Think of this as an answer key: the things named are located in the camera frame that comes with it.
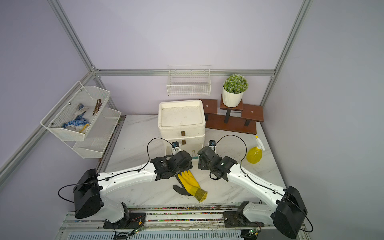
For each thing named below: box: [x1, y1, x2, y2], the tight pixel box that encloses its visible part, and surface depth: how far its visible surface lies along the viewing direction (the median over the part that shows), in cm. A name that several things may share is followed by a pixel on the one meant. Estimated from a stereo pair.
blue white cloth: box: [61, 102, 90, 134], surface depth 73 cm
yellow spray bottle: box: [246, 135, 266, 164], surface depth 90 cm
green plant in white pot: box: [222, 73, 249, 108], surface depth 86 cm
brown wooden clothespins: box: [92, 98, 103, 116], surface depth 83 cm
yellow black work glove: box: [172, 170, 208, 203], surface depth 85 cm
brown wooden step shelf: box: [200, 93, 264, 135], surface depth 109 cm
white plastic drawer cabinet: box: [158, 99, 206, 148], surface depth 90 cm
